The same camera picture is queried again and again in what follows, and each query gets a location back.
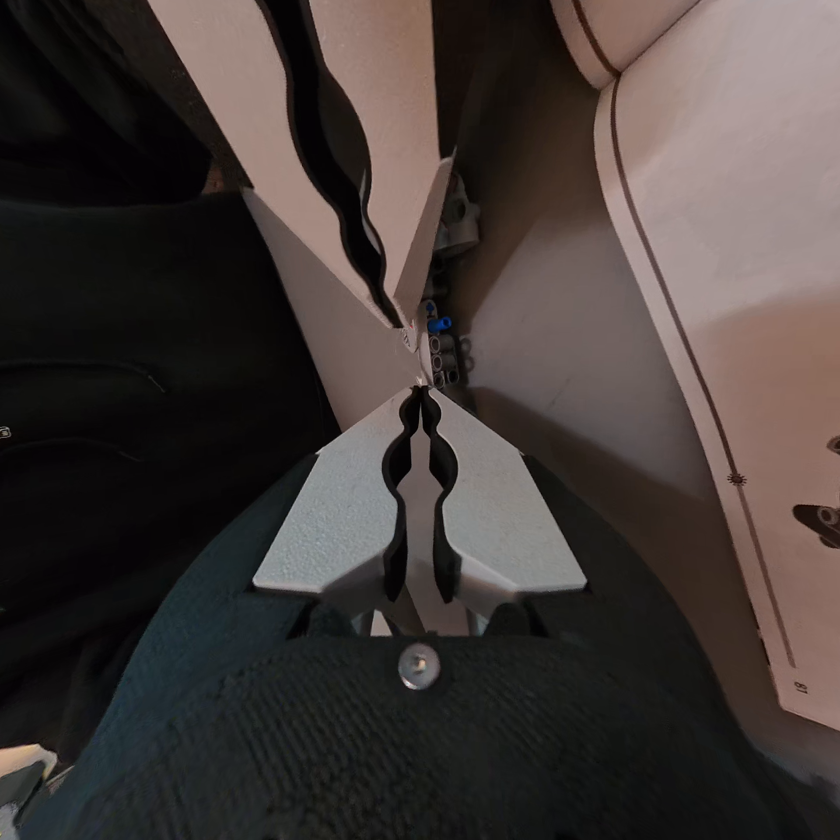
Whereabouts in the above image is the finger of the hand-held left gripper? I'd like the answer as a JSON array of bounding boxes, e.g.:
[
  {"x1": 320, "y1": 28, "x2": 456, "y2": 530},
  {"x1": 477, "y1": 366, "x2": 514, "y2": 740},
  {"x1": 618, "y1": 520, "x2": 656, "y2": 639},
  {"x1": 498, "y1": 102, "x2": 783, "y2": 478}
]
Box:
[
  {"x1": 308, "y1": 0, "x2": 458, "y2": 319},
  {"x1": 147, "y1": 0, "x2": 406, "y2": 329}
]

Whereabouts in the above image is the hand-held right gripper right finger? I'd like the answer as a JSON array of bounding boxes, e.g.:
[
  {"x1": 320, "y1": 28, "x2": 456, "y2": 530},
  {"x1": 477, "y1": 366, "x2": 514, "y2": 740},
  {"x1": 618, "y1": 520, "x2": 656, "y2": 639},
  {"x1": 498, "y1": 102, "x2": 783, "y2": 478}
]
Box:
[{"x1": 421, "y1": 386, "x2": 588, "y2": 634}]

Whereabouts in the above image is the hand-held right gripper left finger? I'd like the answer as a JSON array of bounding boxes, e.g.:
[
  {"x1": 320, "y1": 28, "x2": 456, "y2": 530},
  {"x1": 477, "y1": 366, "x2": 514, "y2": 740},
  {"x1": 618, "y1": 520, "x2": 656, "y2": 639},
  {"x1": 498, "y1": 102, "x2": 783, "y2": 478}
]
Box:
[{"x1": 251, "y1": 386, "x2": 421, "y2": 635}]

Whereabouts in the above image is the grey toy panel assembly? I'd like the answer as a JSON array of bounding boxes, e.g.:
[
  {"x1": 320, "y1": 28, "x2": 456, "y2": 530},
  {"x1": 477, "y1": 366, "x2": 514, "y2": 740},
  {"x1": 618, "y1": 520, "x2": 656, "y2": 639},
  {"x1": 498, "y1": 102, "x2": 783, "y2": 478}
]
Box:
[{"x1": 420, "y1": 172, "x2": 483, "y2": 389}]

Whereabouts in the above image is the grey desk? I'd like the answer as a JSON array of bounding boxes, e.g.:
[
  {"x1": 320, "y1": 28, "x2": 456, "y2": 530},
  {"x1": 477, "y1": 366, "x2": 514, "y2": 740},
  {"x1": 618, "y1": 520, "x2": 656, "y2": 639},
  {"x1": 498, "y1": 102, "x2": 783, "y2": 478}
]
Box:
[{"x1": 420, "y1": 0, "x2": 840, "y2": 788}]

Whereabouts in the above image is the person in black sweatshirt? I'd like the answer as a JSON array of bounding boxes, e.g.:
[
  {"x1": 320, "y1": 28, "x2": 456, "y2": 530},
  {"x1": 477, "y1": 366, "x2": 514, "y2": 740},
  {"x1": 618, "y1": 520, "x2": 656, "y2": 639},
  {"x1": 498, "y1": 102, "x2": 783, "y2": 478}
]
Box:
[{"x1": 0, "y1": 0, "x2": 342, "y2": 762}]

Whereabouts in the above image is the open instruction booklet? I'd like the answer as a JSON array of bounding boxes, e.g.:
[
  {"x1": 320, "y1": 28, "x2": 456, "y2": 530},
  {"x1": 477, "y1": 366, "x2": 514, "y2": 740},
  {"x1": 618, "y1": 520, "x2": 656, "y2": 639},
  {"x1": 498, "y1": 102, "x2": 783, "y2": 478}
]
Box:
[{"x1": 550, "y1": 0, "x2": 840, "y2": 731}]

